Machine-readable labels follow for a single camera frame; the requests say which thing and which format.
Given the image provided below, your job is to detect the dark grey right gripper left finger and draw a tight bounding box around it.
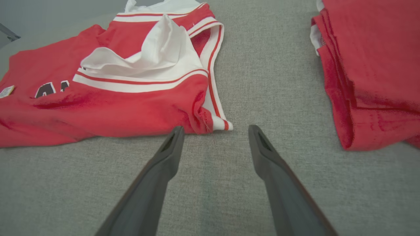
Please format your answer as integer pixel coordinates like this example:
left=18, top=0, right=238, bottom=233
left=95, top=126, right=185, bottom=236

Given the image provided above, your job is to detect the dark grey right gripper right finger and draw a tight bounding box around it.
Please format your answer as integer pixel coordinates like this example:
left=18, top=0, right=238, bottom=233
left=248, top=125, right=338, bottom=236

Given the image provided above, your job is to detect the red white striped jersey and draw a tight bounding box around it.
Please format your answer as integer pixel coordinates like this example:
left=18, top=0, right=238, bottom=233
left=0, top=0, right=234, bottom=148

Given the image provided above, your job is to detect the plain red garment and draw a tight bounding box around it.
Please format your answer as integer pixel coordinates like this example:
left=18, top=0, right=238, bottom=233
left=310, top=0, right=420, bottom=151

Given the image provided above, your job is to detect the grey fabric sofa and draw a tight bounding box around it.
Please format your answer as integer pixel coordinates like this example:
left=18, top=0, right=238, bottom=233
left=0, top=0, right=420, bottom=236

